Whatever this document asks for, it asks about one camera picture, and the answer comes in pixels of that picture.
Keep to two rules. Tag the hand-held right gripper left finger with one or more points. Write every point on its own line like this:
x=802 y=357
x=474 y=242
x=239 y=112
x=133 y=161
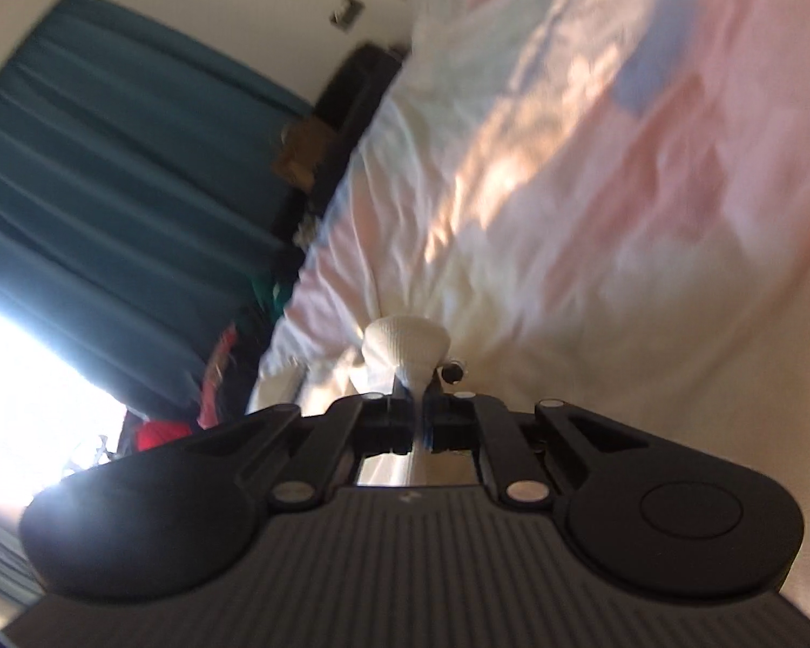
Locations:
x=378 y=428

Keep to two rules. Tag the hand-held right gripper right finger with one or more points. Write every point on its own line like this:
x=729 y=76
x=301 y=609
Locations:
x=493 y=439

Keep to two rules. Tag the pink cloth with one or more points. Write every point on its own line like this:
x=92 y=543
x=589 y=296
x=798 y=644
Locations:
x=217 y=378

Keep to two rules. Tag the green cloth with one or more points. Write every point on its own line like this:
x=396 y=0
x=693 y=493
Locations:
x=264 y=290

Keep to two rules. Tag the red bag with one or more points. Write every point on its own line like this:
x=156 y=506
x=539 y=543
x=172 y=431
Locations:
x=162 y=433

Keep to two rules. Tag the pastel patterned bed sheet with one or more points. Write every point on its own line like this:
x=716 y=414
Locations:
x=580 y=216

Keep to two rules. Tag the dark armchair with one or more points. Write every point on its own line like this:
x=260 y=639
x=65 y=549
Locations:
x=354 y=88

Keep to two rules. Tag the wide teal curtain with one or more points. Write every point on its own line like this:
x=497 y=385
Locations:
x=108 y=148

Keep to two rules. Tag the metal wall switch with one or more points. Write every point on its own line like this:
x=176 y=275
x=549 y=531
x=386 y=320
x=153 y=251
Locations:
x=346 y=11

